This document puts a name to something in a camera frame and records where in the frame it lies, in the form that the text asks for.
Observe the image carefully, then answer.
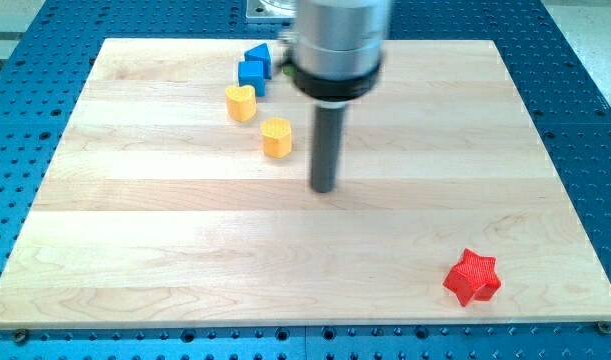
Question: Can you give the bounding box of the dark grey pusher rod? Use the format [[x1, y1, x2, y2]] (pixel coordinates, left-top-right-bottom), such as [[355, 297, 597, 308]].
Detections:
[[309, 101, 347, 193]]

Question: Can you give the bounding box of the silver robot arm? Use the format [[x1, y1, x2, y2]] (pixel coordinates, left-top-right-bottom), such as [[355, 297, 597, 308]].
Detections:
[[284, 0, 392, 193]]

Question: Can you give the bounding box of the yellow hexagon block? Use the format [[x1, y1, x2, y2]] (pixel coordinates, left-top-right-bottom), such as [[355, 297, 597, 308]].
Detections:
[[260, 117, 293, 158]]

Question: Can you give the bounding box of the yellow heart block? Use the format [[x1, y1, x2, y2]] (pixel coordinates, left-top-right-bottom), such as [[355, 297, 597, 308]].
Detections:
[[225, 85, 257, 122]]

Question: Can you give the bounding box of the green block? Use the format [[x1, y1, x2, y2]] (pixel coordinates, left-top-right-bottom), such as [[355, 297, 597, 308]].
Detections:
[[281, 61, 294, 78]]

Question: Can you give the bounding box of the blue cube block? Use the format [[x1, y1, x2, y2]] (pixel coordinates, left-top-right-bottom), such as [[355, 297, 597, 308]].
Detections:
[[238, 61, 266, 97]]

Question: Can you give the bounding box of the blue triangle block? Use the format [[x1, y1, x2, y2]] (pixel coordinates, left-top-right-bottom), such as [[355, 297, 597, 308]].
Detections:
[[244, 43, 272, 79]]

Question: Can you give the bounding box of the light wooden board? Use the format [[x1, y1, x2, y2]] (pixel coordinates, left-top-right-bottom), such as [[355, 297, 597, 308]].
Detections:
[[0, 38, 611, 330]]

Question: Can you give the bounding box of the red star block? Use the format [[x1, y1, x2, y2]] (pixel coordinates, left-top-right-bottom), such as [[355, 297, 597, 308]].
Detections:
[[443, 248, 502, 307]]

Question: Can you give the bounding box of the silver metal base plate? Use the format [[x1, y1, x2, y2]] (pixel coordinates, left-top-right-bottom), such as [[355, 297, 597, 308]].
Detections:
[[243, 0, 298, 23]]

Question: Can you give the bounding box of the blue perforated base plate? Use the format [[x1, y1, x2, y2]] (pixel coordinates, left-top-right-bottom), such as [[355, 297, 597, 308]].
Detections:
[[0, 1, 611, 359]]

